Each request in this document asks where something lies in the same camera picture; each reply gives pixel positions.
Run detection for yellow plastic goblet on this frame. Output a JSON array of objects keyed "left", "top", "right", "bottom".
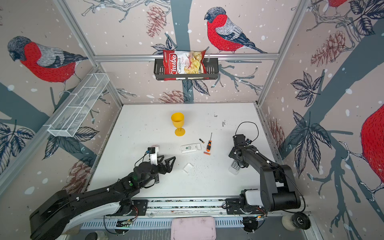
[{"left": 171, "top": 113, "right": 186, "bottom": 137}]

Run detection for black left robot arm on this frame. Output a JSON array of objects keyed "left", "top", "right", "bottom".
[{"left": 30, "top": 156, "right": 176, "bottom": 240}]

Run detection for white battery cover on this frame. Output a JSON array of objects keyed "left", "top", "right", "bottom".
[{"left": 183, "top": 163, "right": 194, "bottom": 174}]

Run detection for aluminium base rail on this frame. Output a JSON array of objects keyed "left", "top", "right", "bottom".
[{"left": 61, "top": 196, "right": 310, "bottom": 220}]

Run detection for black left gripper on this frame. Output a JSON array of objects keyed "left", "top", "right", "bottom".
[{"left": 140, "top": 154, "right": 176, "bottom": 189}]

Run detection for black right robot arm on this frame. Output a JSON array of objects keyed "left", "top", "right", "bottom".
[{"left": 229, "top": 135, "right": 301, "bottom": 212}]

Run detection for white air conditioner remote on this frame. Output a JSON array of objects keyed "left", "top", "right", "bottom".
[{"left": 180, "top": 143, "right": 202, "bottom": 154}]

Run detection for black wall basket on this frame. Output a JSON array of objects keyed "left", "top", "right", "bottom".
[{"left": 154, "top": 58, "right": 219, "bottom": 81}]

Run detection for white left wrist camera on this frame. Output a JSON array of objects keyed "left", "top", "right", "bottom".
[{"left": 148, "top": 146, "right": 159, "bottom": 166}]

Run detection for red cassava chips bag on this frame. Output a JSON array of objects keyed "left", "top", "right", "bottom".
[{"left": 163, "top": 50, "right": 207, "bottom": 75}]

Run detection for orange handled screwdriver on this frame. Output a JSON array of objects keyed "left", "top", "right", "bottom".
[{"left": 207, "top": 133, "right": 213, "bottom": 153}]

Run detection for pink tray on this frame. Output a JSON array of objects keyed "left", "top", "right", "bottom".
[{"left": 171, "top": 217, "right": 217, "bottom": 240}]

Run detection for white tape roll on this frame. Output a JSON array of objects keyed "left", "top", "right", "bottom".
[{"left": 282, "top": 213, "right": 311, "bottom": 231}]

